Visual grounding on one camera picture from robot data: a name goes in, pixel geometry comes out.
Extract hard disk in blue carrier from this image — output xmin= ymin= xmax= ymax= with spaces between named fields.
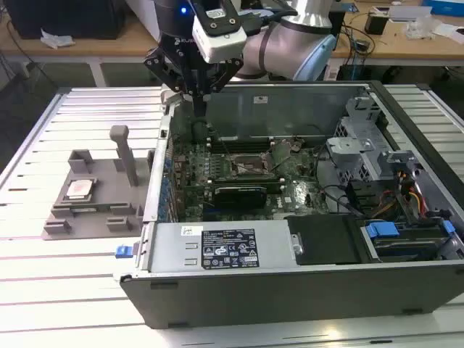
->
xmin=365 ymin=221 xmax=449 ymax=261

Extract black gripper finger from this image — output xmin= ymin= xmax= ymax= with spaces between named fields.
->
xmin=199 ymin=59 xmax=244 ymax=117
xmin=144 ymin=46 xmax=201 ymax=117

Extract grey power supply with label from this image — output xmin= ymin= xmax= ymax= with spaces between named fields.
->
xmin=148 ymin=220 xmax=302 ymax=273

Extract metal socket cover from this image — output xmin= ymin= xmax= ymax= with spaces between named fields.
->
xmin=263 ymin=144 xmax=291 ymax=170

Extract black plastic shroud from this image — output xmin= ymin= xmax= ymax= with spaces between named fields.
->
xmin=284 ymin=214 xmax=363 ymax=265

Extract blue cardboard box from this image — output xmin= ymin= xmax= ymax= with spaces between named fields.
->
xmin=422 ymin=0 xmax=464 ymax=17

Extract small black box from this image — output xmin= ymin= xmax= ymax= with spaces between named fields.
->
xmin=364 ymin=12 xmax=389 ymax=36

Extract green motherboard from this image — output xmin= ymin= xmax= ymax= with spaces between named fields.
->
xmin=170 ymin=139 xmax=331 ymax=223

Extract clear plastic bags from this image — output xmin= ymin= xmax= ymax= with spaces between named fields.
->
xmin=402 ymin=16 xmax=443 ymax=41

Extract yellow and red wires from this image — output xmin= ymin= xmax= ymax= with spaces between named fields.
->
xmin=397 ymin=170 xmax=426 ymax=218

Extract CPU socket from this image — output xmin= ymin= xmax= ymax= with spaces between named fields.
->
xmin=230 ymin=152 xmax=265 ymax=174

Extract black graphics card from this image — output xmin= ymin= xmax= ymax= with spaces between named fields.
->
xmin=213 ymin=185 xmax=268 ymax=210

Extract metal drive cage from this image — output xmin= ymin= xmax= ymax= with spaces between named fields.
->
xmin=326 ymin=96 xmax=425 ymax=186

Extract black camera cable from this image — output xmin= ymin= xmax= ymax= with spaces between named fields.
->
xmin=246 ymin=7 xmax=299 ymax=37

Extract black open PC case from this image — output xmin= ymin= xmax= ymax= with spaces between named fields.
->
xmin=112 ymin=80 xmax=464 ymax=329

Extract crumpled white tissue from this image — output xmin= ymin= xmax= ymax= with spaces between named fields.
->
xmin=39 ymin=28 xmax=75 ymax=50

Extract black RAM slot row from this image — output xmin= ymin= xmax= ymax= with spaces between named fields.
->
xmin=209 ymin=137 xmax=272 ymax=152
xmin=209 ymin=172 xmax=282 ymax=184

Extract large black box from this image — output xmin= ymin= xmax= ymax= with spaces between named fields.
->
xmin=7 ymin=0 xmax=126 ymax=40

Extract wooden desk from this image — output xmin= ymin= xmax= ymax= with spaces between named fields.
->
xmin=0 ymin=0 xmax=464 ymax=88

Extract grey parts rack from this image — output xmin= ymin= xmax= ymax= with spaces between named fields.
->
xmin=42 ymin=125 xmax=155 ymax=242

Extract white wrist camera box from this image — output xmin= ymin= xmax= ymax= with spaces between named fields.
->
xmin=190 ymin=0 xmax=249 ymax=65

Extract metal locking lever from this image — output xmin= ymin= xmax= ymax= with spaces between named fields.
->
xmin=219 ymin=136 xmax=235 ymax=162

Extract silver CPU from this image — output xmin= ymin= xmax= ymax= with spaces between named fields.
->
xmin=62 ymin=179 xmax=96 ymax=201

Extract white plastic container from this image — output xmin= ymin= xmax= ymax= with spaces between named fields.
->
xmin=125 ymin=0 xmax=160 ymax=43

